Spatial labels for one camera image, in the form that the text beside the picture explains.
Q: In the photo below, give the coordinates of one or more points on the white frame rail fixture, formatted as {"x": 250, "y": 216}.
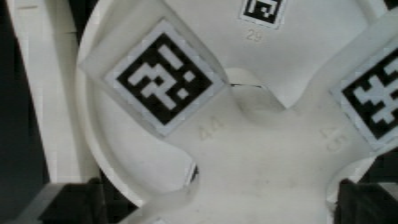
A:
{"x": 46, "y": 38}

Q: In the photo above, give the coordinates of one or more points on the white round table top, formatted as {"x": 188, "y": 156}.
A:
{"x": 295, "y": 50}

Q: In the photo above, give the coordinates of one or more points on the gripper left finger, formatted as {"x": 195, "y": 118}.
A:
{"x": 67, "y": 204}

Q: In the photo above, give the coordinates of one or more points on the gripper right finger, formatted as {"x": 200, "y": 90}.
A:
{"x": 366, "y": 205}

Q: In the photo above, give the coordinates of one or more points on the white cross-shaped table base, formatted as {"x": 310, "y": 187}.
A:
{"x": 259, "y": 160}

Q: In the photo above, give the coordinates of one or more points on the white cylindrical table leg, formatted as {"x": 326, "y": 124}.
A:
{"x": 254, "y": 97}

